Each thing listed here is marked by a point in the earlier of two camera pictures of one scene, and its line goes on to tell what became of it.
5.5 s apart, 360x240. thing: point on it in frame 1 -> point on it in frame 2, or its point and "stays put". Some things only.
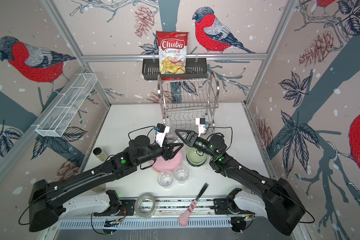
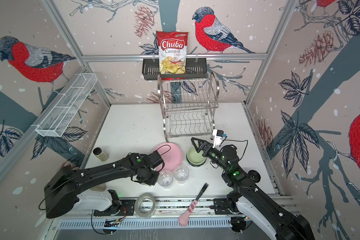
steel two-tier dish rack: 185,101 stays put
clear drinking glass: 165,179 stays put
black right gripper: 192,138 -> 206,148
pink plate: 159,164 stays put
